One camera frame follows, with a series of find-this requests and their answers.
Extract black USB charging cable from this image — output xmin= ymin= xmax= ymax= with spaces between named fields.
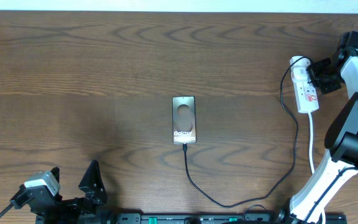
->
xmin=182 ymin=56 xmax=315 ymax=208

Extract Galaxy S25 Ultra smartphone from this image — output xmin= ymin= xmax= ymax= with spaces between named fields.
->
xmin=172 ymin=96 xmax=197 ymax=144

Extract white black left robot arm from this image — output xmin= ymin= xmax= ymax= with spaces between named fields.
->
xmin=29 ymin=160 xmax=117 ymax=224

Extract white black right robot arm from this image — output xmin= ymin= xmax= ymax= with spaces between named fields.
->
xmin=275 ymin=45 xmax=358 ymax=223

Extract white USB charger adapter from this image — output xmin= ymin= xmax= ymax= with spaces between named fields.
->
xmin=290 ymin=56 xmax=311 ymax=83

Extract white power strip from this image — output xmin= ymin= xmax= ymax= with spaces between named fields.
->
xmin=289 ymin=55 xmax=320 ymax=114

